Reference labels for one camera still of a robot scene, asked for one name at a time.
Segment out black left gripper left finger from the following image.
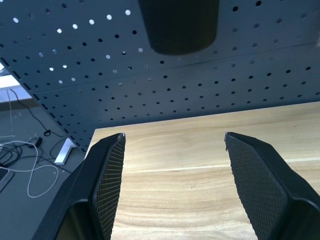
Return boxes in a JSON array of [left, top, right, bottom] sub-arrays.
[[31, 132, 127, 240]]

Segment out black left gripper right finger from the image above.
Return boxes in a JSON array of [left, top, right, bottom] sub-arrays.
[[224, 131, 320, 240]]

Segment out silver metal bracket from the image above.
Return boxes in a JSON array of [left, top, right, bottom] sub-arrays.
[[53, 137, 78, 166]]

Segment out dark perforated pegboard panel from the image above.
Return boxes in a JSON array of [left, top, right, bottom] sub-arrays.
[[0, 0, 320, 153]]

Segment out small black power adapter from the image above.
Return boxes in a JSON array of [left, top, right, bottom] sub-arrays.
[[27, 136, 43, 150]]

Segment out dark flat device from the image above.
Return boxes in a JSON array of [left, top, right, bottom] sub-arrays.
[[0, 167, 15, 193]]

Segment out white cable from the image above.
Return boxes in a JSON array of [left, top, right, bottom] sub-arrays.
[[0, 88, 60, 199]]

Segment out black cable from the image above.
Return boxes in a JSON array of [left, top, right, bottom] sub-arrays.
[[0, 88, 73, 174]]

